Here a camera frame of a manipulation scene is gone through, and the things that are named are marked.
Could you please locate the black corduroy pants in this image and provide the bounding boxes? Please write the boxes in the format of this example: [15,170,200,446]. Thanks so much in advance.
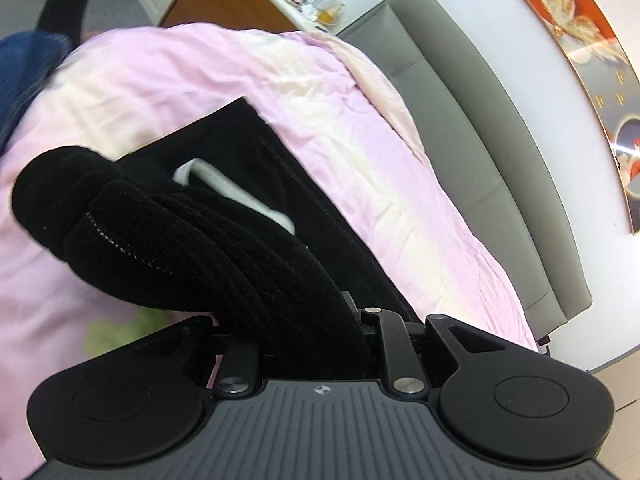
[11,99,416,379]

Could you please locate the grey padded headboard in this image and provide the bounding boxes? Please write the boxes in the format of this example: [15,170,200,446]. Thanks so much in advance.
[338,0,592,341]

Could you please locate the pink floral bed quilt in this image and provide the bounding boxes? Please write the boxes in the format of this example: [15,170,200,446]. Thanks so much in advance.
[1,24,535,479]

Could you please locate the blue denim jeans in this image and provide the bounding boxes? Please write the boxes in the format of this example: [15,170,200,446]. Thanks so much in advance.
[1,30,72,153]

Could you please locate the framed orange fish picture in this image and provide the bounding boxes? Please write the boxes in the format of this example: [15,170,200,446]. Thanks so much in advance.
[524,0,639,234]

